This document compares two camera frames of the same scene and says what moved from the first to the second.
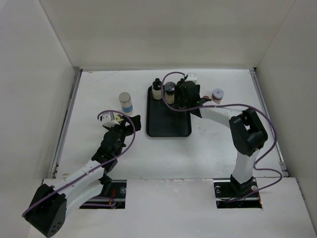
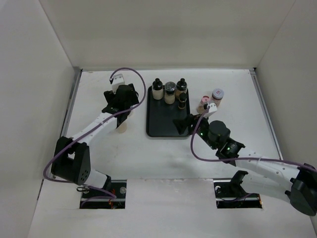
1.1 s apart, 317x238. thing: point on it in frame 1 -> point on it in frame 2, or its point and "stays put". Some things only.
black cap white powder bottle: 156,89 stays put
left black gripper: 122,126 -> 111,96
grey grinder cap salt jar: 169,94 stays put
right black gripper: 178,92 -> 182,124
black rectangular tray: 162,122 stays put
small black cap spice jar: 182,104 stays put
